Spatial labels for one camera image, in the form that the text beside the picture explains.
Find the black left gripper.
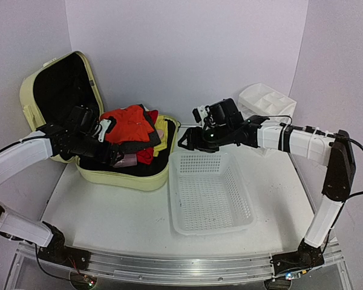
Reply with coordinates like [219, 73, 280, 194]
[71, 132, 123, 165]

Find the black garment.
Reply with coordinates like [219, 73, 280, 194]
[119, 104, 161, 154]

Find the orange garment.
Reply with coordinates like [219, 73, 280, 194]
[100, 105, 155, 144]

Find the white perforated plastic basket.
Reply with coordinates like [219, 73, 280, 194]
[169, 152, 257, 236]

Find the pale green hard-shell suitcase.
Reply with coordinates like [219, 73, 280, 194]
[19, 51, 180, 192]

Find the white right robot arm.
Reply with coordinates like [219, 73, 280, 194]
[178, 115, 363, 268]

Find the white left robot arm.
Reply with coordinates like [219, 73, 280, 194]
[0, 123, 124, 264]

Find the clear pink plastic bottle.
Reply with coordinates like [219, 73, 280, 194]
[113, 153, 137, 168]

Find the red folded garment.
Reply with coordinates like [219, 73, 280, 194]
[136, 110, 159, 165]

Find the pink round container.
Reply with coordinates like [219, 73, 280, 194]
[157, 129, 165, 139]

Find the yellow folded garment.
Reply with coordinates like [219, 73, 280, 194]
[154, 115, 168, 157]

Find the white plastic drawer organizer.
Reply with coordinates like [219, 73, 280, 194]
[237, 83, 297, 123]

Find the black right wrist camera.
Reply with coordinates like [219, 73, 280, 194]
[208, 98, 244, 126]

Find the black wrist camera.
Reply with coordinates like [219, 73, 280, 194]
[208, 98, 244, 126]
[64, 106, 97, 134]

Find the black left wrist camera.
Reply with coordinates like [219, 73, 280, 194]
[64, 106, 97, 134]

